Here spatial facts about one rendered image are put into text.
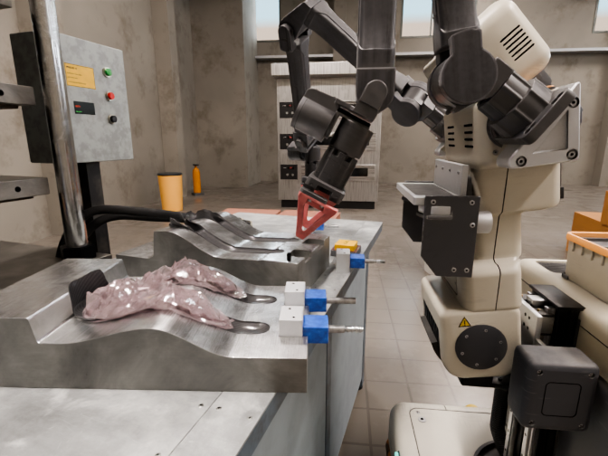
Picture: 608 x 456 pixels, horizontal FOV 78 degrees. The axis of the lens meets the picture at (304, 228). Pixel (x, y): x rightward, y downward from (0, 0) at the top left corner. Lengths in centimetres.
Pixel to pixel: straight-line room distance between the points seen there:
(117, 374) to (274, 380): 22
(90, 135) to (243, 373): 113
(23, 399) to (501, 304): 82
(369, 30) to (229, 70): 889
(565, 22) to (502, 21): 1104
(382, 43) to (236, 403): 55
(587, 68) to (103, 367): 1181
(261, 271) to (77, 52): 101
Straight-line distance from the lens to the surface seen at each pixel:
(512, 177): 84
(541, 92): 66
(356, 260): 100
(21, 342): 67
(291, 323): 58
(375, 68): 61
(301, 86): 121
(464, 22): 65
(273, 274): 83
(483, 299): 85
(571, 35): 1186
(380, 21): 63
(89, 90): 154
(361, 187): 629
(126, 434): 56
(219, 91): 950
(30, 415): 65
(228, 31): 964
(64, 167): 129
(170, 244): 95
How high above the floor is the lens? 115
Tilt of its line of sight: 13 degrees down
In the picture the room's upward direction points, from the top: straight up
